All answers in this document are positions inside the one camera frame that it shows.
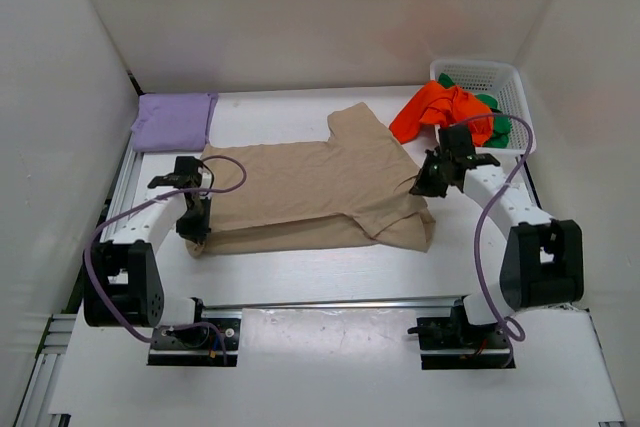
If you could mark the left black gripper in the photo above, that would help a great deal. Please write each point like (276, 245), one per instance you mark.
(195, 222)

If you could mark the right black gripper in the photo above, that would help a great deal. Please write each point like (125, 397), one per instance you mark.
(436, 174)

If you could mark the beige t shirt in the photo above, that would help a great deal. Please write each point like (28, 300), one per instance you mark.
(350, 190)

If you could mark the purple t shirt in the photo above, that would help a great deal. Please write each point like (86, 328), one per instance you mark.
(173, 122)

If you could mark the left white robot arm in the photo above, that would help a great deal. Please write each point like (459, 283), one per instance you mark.
(123, 285)

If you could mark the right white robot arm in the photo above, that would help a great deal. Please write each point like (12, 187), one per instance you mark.
(543, 260)

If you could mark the orange t shirt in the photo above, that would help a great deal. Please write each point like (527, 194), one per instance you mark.
(436, 105)

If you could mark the green t shirt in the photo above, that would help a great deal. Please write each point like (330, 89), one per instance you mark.
(499, 137)

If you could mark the white plastic basket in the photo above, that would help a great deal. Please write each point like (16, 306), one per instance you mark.
(500, 81)

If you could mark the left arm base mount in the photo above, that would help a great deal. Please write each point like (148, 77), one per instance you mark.
(199, 347)

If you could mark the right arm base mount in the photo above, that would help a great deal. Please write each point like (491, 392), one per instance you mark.
(448, 344)

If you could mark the aluminium frame rail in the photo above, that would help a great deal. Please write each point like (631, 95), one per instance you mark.
(325, 344)

